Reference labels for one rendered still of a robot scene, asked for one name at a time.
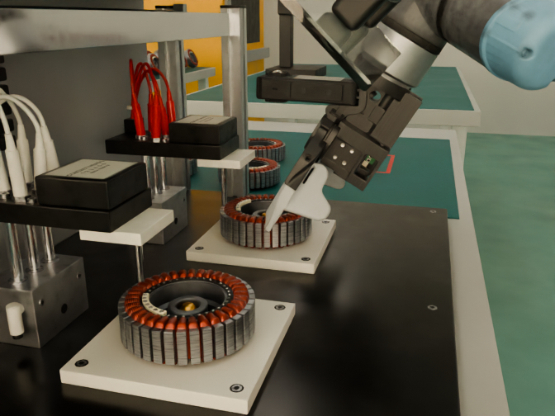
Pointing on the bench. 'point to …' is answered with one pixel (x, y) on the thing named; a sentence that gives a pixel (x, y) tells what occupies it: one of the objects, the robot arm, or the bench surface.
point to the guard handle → (362, 11)
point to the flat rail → (102, 28)
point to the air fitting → (15, 319)
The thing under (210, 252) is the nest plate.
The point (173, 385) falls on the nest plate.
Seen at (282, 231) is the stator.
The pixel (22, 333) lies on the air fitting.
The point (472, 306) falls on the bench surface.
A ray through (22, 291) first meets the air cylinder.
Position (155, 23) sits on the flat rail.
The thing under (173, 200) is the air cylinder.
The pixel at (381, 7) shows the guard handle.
